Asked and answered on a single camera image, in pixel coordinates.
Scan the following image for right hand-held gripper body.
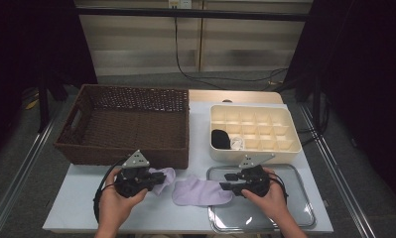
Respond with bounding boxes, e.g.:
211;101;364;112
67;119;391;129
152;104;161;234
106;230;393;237
237;153;277;198

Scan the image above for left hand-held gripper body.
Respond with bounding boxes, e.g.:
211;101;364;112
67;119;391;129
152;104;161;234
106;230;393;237
114;149;154;199

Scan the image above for cream divided organizer box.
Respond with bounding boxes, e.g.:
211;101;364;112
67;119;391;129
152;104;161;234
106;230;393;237
208;105;304;166

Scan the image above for white sock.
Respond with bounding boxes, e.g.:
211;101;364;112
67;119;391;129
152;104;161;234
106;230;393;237
229;136;246;151

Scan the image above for clear plastic lid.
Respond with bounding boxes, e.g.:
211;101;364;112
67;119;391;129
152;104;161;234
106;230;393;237
205;164;318;234

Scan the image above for black sock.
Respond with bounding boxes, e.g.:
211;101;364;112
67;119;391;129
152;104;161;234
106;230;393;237
210;129;232;151

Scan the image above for brown wicker basket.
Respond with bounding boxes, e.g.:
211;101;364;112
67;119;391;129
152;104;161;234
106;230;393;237
54;83;191;170

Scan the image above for person's right hand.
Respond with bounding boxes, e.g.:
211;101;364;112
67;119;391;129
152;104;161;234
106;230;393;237
240;168;290;223

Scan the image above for person's left hand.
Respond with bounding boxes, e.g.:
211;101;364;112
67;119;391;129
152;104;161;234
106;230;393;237
97;169;149;232

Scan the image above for light wooden board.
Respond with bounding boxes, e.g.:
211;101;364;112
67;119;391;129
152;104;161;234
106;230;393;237
188;89;285;105

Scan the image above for black metal stand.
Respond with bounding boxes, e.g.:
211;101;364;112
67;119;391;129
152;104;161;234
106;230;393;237
36;75;69;134

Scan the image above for small yellow object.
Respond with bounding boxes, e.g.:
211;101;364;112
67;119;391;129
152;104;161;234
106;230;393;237
24;98;40;111

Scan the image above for dark curtain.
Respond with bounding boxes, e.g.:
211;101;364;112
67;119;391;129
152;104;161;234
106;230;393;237
0;0;99;167
284;0;396;212

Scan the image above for black horizontal bar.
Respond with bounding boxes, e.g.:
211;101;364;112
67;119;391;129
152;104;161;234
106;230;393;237
74;7;314;23

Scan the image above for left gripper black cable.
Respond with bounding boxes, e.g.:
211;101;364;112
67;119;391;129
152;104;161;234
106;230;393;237
92;158;128;223

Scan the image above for black floor cables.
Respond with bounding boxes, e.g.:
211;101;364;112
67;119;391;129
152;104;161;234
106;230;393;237
296;92;330;147

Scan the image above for metal floor rail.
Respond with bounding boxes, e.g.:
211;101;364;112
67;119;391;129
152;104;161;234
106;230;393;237
0;105;66;238
299;103;378;238

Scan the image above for black hanging wall cable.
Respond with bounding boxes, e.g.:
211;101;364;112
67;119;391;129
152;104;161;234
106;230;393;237
174;16;289;92

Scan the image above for white wall socket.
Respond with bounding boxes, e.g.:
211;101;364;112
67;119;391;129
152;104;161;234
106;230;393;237
168;0;194;10

